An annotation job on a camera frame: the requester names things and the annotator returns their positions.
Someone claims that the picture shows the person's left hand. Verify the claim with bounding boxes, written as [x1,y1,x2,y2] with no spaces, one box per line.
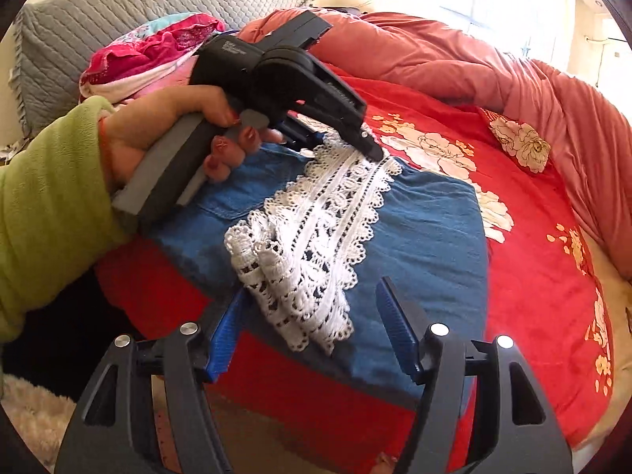
[100,84,286,193]

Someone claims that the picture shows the black cloth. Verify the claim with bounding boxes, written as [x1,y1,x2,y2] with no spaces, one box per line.
[0,265,149,386]

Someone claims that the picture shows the red floral blanket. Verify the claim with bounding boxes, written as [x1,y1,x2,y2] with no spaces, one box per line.
[93,62,616,474]

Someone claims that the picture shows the dark cloth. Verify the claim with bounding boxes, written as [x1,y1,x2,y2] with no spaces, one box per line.
[321,4,369,17]

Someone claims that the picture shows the white fluffy rug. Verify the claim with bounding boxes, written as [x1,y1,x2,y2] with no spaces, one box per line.
[0,372,77,471]

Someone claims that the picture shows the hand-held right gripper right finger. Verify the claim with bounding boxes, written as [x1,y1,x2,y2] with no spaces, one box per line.
[374,275,574,474]

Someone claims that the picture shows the pink floral pillow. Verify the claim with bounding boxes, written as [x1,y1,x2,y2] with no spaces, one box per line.
[79,12,229,103]

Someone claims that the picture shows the window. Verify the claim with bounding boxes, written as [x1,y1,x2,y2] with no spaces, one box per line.
[434,0,559,55]

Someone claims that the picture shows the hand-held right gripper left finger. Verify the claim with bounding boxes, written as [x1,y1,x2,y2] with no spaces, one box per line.
[54,289,248,474]

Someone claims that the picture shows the person's left forearm green sleeve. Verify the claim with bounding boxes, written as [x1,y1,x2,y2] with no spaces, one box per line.
[0,96,142,344]

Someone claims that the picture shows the grey quilted headboard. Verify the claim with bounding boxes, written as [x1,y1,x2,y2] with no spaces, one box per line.
[12,0,318,137]

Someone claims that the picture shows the blue denim pants white lace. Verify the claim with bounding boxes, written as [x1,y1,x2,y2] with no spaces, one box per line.
[147,127,491,400]

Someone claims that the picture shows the coral pink quilt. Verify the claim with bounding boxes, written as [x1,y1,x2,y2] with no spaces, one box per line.
[236,6,632,283]

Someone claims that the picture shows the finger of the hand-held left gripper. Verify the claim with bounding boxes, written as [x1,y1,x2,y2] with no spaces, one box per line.
[280,113,325,152]
[296,66,385,162]

